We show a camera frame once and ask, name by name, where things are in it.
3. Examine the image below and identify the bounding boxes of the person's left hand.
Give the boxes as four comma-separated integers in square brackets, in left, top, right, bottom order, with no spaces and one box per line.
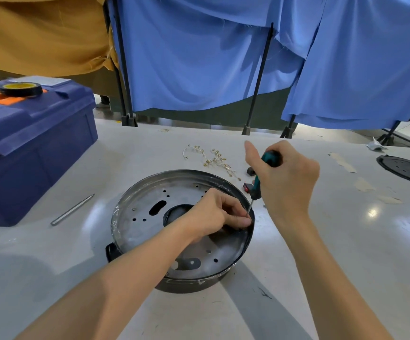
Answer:
[176,190,254,247]

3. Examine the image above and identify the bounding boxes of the blue plastic toolbox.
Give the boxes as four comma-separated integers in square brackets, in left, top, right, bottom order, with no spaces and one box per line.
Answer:
[0,79,99,228]

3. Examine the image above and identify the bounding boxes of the green black handle screwdriver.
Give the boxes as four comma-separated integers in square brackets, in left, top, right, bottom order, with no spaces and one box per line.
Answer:
[245,151,283,218]

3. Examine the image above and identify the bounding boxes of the mustard yellow cloth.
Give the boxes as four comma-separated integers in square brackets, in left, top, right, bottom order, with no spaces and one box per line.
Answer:
[0,0,116,78]

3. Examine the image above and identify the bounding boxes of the person's right hand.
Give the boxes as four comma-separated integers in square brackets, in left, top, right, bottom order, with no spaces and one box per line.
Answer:
[244,139,321,228]

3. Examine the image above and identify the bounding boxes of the large blue cloth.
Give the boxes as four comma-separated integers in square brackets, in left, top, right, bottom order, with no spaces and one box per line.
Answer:
[107,0,327,114]
[281,0,410,130]

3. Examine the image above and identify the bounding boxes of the black metal stand pole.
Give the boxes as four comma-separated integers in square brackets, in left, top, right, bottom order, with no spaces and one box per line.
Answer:
[280,115,298,139]
[103,0,139,127]
[242,23,275,136]
[379,120,410,146]

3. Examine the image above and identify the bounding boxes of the beige masking tape piece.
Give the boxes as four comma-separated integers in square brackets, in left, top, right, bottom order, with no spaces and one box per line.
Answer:
[328,152,357,173]
[354,178,376,192]

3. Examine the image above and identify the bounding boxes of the person's left forearm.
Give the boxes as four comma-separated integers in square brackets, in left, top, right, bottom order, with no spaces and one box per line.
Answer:
[15,223,200,340]

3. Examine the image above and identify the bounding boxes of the round black metal cooker body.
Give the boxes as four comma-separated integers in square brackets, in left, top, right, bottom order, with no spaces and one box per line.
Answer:
[105,169,256,294]

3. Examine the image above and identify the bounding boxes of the crumpled grey plastic scrap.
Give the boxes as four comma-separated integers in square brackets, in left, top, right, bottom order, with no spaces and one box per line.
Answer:
[366,137,387,151]

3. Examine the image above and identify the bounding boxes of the bundle of white terminal wires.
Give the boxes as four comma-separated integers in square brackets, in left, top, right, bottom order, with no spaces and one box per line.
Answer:
[182,144,242,181]

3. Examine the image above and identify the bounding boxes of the person's right forearm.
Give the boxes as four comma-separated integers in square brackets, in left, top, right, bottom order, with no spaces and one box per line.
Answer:
[273,215,394,340]

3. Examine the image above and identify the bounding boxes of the black tape roll yellow core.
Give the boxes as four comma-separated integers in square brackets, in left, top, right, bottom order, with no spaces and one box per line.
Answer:
[0,81,43,99]

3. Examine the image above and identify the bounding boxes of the black round perforated plate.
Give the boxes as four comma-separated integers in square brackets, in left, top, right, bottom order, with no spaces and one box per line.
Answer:
[376,155,410,188]

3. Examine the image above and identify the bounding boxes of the grey metal rod tool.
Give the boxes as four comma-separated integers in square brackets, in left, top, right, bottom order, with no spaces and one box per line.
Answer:
[51,193,95,226]

